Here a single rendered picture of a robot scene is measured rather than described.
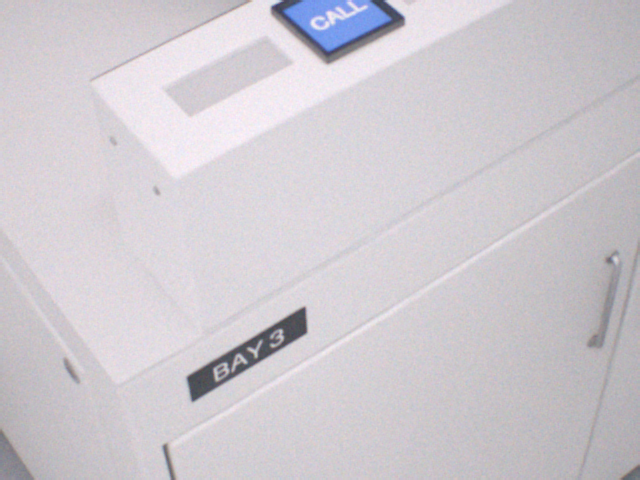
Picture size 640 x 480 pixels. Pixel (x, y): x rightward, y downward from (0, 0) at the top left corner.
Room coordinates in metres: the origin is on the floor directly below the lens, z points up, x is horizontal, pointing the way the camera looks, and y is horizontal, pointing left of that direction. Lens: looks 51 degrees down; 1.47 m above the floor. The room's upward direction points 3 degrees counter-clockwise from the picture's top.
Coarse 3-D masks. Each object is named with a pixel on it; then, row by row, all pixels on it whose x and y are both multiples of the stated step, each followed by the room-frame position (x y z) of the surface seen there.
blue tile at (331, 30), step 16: (304, 0) 0.59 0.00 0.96; (320, 0) 0.59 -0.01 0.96; (336, 0) 0.59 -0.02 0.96; (352, 0) 0.59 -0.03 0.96; (368, 0) 0.59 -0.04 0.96; (304, 16) 0.58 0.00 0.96; (320, 16) 0.58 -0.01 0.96; (336, 16) 0.58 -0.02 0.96; (352, 16) 0.58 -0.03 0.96; (368, 16) 0.58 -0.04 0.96; (384, 16) 0.57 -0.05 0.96; (320, 32) 0.56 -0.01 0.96; (336, 32) 0.56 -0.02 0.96; (352, 32) 0.56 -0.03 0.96
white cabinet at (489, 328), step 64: (576, 128) 0.63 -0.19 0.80; (512, 192) 0.60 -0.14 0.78; (576, 192) 0.64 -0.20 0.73; (0, 256) 0.58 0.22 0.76; (384, 256) 0.54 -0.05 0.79; (448, 256) 0.57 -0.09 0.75; (512, 256) 0.60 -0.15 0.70; (576, 256) 0.64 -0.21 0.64; (0, 320) 0.64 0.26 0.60; (64, 320) 0.49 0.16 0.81; (256, 320) 0.48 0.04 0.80; (320, 320) 0.51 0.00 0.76; (384, 320) 0.54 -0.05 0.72; (448, 320) 0.57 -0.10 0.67; (512, 320) 0.61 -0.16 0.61; (576, 320) 0.65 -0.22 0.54; (0, 384) 0.74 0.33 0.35; (64, 384) 0.53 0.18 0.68; (128, 384) 0.43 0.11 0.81; (192, 384) 0.45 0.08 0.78; (256, 384) 0.48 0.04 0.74; (320, 384) 0.51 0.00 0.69; (384, 384) 0.54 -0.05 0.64; (448, 384) 0.57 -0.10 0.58; (512, 384) 0.61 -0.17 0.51; (576, 384) 0.66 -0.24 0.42; (64, 448) 0.59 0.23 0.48; (128, 448) 0.44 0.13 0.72; (192, 448) 0.45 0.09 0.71; (256, 448) 0.47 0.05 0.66; (320, 448) 0.50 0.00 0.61; (384, 448) 0.54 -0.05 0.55; (448, 448) 0.58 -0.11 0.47; (512, 448) 0.62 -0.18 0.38; (576, 448) 0.68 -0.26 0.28
